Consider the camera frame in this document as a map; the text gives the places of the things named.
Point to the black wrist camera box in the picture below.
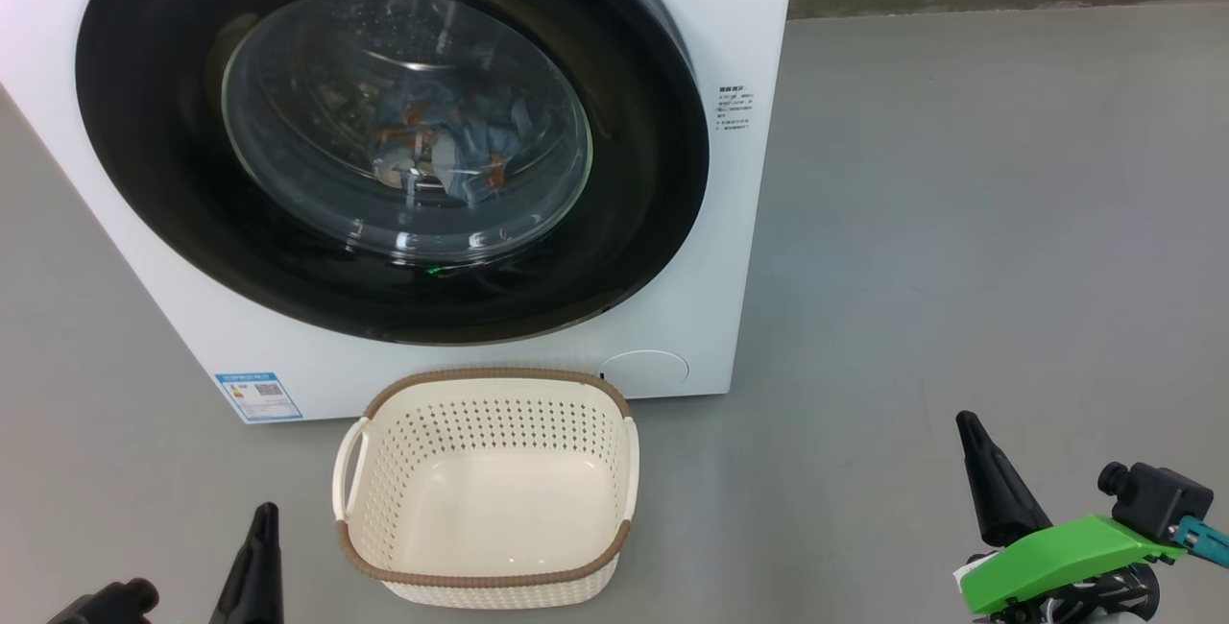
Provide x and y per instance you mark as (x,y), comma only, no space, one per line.
(1157,499)
(110,605)

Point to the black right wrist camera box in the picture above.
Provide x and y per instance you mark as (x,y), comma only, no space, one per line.
(1157,499)

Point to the round black glass washer door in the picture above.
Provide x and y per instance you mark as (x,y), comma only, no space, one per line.
(634,173)

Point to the blue energy label sticker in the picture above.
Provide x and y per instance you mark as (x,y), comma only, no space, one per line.
(257,396)

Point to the blue cartoon pyjama trousers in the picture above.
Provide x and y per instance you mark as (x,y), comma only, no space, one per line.
(485,139)

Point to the cream perforated laundry basket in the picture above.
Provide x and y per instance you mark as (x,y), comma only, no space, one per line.
(499,509)

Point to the round white filter cover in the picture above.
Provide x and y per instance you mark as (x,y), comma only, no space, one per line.
(645,370)

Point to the white front-load washing machine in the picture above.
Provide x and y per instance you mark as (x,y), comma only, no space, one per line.
(749,221)

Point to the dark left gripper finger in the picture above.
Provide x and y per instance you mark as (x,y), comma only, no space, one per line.
(254,576)

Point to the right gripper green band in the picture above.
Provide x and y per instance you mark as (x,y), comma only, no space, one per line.
(1066,557)

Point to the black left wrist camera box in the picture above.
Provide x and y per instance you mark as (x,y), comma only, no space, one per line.
(110,605)

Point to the blue cartoon pyjama top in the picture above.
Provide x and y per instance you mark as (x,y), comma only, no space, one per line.
(408,163)

